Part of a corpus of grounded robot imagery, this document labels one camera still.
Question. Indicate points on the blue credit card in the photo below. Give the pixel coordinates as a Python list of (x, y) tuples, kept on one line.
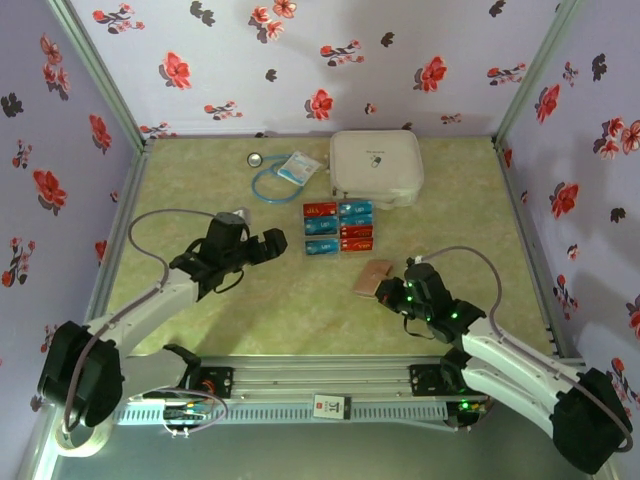
[(322, 247), (356, 219), (320, 226)]

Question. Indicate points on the group of red/blue packets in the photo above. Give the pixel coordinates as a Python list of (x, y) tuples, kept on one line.
[(338, 235)]

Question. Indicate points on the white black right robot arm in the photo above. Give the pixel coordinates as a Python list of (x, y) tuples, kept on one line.
[(510, 365)]

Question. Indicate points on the white blue sealed packet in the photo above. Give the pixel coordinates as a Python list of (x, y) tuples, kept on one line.
[(297, 167)]

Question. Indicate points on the blue stethoscope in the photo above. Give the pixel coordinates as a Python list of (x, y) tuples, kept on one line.
[(255, 159)]

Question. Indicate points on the white red label tag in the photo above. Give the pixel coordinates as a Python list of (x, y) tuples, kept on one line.
[(331, 406)]

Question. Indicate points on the white plastic storage box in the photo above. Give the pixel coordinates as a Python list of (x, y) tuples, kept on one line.
[(375, 165)]

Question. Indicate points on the clear tape roll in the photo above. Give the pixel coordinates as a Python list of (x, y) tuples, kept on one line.
[(102, 436)]

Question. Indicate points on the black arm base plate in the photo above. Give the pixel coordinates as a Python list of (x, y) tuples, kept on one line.
[(217, 382), (425, 382)]

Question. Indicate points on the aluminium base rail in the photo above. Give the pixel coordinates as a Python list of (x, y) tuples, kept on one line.
[(320, 377)]

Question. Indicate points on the aluminium side rail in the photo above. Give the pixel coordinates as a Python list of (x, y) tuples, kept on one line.
[(530, 250), (125, 210)]

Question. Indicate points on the aluminium frame post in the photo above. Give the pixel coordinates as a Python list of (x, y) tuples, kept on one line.
[(537, 75), (95, 70)]

